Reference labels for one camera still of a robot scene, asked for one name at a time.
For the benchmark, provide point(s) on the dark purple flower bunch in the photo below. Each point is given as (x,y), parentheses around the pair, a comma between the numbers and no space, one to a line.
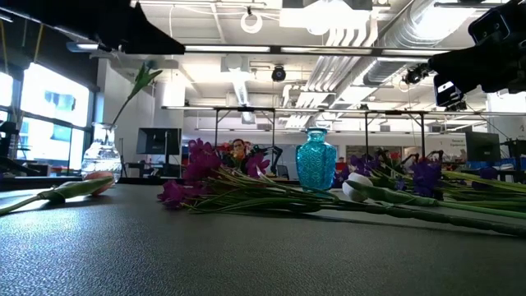
(425,174)

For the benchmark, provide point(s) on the white tulip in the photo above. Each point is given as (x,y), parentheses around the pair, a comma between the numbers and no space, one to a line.
(357,183)
(141,80)

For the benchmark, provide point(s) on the magenta flower bunch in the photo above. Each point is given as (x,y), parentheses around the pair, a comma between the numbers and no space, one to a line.
(201,164)

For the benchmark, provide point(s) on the orange pink tulip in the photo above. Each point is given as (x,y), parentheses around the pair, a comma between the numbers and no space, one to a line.
(74,189)

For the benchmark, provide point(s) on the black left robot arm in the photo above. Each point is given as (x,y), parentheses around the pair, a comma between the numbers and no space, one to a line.
(82,20)

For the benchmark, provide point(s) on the black background robot arm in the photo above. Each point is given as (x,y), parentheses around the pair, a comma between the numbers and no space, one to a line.
(274,154)

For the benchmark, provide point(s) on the blue glass vase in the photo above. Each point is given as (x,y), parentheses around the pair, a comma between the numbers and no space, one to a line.
(316,160)

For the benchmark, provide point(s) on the clear glass vase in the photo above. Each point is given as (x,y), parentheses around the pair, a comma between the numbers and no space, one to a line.
(100,158)

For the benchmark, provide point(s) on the black computer monitor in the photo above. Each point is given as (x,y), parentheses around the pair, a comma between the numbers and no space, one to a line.
(483,146)
(158,140)

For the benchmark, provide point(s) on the seated person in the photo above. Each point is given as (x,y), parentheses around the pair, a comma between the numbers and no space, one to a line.
(239,148)

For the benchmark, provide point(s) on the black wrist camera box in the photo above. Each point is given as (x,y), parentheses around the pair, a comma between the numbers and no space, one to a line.
(447,93)

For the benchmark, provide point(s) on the silver ventilation duct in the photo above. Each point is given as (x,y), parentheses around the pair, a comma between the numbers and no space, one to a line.
(407,37)

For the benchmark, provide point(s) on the black metal station frame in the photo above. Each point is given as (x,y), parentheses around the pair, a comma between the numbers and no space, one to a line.
(366,131)
(216,123)

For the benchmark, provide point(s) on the black ceiling camera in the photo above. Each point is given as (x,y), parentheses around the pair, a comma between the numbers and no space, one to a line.
(278,74)

